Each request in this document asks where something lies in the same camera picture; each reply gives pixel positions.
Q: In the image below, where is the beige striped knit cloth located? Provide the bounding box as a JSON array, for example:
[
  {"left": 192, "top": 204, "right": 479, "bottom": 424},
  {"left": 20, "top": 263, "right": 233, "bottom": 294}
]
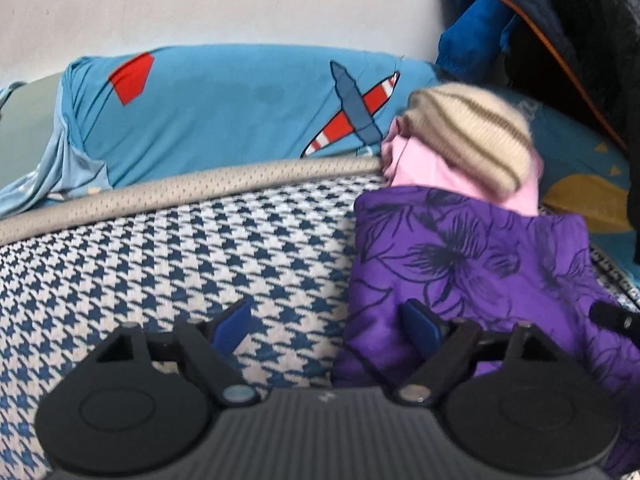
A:
[{"left": 402, "top": 82, "right": 535, "bottom": 198}]

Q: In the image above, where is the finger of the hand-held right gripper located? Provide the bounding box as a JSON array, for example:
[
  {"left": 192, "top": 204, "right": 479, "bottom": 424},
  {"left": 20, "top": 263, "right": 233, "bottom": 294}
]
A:
[{"left": 588, "top": 299, "right": 640, "bottom": 347}]

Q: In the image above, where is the black quilted jacket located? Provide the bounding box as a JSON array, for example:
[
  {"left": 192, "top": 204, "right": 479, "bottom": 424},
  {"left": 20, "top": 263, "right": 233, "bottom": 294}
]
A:
[{"left": 492, "top": 0, "right": 640, "bottom": 266}]

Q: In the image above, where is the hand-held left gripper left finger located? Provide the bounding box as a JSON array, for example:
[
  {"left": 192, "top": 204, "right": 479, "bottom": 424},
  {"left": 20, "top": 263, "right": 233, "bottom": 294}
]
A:
[{"left": 94, "top": 297, "right": 261, "bottom": 407}]

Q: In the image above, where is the pink cloth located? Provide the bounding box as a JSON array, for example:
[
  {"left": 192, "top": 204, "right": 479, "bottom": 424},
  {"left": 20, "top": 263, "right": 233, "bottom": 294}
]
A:
[{"left": 381, "top": 116, "right": 545, "bottom": 218}]

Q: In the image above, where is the purple floral shirt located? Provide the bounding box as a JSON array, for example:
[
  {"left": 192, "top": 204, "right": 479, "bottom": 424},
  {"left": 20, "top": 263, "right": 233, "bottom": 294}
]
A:
[{"left": 332, "top": 185, "right": 640, "bottom": 478}]

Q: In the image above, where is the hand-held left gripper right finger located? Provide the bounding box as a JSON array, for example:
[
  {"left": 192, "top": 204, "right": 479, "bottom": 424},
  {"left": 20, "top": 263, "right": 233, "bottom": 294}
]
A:
[{"left": 392, "top": 299, "right": 560, "bottom": 407}]

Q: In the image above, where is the blue cushion with yellow patch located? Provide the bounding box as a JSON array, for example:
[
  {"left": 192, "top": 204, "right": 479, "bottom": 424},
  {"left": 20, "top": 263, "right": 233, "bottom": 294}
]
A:
[{"left": 495, "top": 90, "right": 640, "bottom": 288}]

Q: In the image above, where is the blue pillow with red pentagon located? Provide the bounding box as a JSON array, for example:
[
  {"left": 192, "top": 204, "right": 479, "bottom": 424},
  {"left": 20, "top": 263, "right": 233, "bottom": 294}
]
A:
[{"left": 0, "top": 45, "right": 441, "bottom": 218}]

